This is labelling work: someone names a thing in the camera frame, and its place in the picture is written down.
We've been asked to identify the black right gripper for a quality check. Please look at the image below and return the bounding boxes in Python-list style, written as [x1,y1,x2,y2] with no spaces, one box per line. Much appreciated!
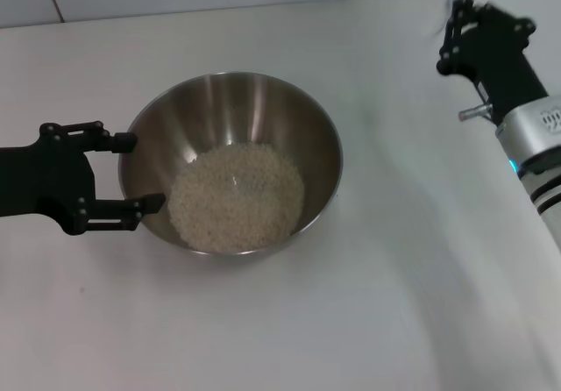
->
[436,0,550,127]

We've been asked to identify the white rice grains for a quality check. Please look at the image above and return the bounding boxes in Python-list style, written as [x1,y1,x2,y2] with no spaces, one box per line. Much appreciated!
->
[167,143,306,253]

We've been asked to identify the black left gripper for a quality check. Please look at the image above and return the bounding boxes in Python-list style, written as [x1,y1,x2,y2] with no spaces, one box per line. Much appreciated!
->
[0,120,167,237]

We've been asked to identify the silver clamp lever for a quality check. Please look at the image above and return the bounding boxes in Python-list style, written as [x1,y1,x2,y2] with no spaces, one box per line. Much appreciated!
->
[458,103,494,123]

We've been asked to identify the stainless steel mixing bowl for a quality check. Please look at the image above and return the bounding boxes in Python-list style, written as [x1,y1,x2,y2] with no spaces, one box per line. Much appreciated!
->
[117,71,344,257]

